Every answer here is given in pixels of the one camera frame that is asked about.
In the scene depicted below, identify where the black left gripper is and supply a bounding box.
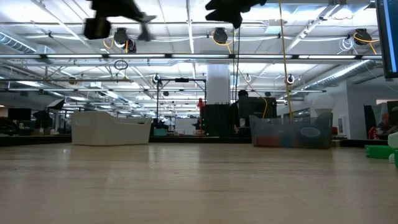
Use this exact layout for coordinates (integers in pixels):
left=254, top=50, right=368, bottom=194
left=83, top=0, right=158, bottom=43

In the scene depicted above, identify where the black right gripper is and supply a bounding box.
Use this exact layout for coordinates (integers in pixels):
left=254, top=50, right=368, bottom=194
left=205, top=0, right=267, bottom=29

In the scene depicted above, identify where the dark blue tape roll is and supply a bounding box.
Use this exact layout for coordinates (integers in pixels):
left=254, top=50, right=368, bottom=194
left=294, top=124, right=325, bottom=149

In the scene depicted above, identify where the mint green stapler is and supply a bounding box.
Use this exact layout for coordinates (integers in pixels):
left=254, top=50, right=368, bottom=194
left=387, top=131, right=398, bottom=170

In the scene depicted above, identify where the green staple remover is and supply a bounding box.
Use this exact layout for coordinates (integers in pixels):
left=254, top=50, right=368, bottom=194
left=364, top=144, right=396, bottom=160

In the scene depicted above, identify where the red background object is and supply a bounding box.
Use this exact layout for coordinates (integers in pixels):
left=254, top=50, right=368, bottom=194
left=197, top=98, right=206, bottom=134

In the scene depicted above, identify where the person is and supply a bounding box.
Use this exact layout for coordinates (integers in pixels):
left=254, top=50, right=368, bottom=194
left=230, top=90, right=249, bottom=135
left=368, top=111, right=398, bottom=141

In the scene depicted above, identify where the black background monitor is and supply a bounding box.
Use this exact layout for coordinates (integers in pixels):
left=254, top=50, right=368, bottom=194
left=238, top=96, right=278, bottom=119

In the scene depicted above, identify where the black cabinet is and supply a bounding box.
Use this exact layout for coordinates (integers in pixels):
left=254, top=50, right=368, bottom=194
left=203, top=103, right=231, bottom=138

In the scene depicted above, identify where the pale plastic bin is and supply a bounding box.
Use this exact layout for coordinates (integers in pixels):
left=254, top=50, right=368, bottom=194
left=70, top=111, right=153, bottom=146

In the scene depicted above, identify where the dark grey translucent bin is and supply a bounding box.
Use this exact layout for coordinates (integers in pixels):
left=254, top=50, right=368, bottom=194
left=248, top=112, right=334, bottom=149

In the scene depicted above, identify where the white light bulb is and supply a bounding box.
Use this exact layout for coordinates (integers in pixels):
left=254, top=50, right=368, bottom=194
left=312, top=94, right=336, bottom=118

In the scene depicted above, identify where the computer monitor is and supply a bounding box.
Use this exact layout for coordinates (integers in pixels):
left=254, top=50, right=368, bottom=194
left=375, top=0, right=398, bottom=79

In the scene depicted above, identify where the black ceiling cord reel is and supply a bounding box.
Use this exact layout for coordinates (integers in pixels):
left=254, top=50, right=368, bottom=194
left=354, top=28, right=373, bottom=47
left=112, top=27, right=137, bottom=54
left=212, top=27, right=229, bottom=45

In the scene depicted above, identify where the black background station frame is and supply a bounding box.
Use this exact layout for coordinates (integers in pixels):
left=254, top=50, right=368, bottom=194
left=156, top=78, right=208, bottom=138

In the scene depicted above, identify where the black hanging cable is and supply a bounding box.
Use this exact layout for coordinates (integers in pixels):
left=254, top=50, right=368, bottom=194
left=231, top=27, right=242, bottom=94

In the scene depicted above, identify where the yellow hanging cable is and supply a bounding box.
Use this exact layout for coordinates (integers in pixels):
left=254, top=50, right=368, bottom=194
left=277, top=0, right=295, bottom=121

